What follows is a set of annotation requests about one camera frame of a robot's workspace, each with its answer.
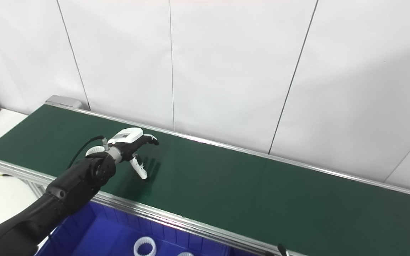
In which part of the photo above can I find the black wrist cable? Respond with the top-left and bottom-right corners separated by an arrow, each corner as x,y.
66,135 -> 108,169

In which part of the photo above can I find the blue bin with white rings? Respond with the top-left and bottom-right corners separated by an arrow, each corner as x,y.
36,201 -> 232,256

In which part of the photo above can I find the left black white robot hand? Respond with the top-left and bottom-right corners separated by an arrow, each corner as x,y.
107,127 -> 160,180

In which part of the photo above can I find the grey conveyor end housing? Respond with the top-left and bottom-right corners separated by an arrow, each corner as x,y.
45,95 -> 83,110

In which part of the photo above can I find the green belt aluminium conveyor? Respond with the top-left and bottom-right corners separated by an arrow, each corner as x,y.
0,102 -> 410,256

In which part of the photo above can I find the aluminium conveyor support leg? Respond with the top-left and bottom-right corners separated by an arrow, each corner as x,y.
23,179 -> 54,207

